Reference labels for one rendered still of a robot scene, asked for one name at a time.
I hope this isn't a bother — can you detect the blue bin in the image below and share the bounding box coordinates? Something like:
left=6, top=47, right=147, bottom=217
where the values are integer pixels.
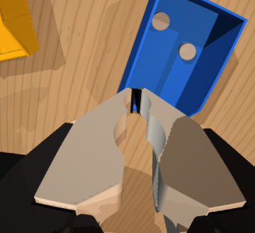
left=117, top=0, right=248, bottom=117

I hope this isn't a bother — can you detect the yellow bin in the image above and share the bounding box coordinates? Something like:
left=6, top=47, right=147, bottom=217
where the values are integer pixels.
left=0, top=0, right=40, bottom=62

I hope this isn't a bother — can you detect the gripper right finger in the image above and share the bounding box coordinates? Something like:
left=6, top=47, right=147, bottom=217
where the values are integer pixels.
left=134, top=87, right=255, bottom=233

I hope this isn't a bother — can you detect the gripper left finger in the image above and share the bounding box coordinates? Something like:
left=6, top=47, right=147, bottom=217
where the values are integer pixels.
left=0, top=87, right=135, bottom=233

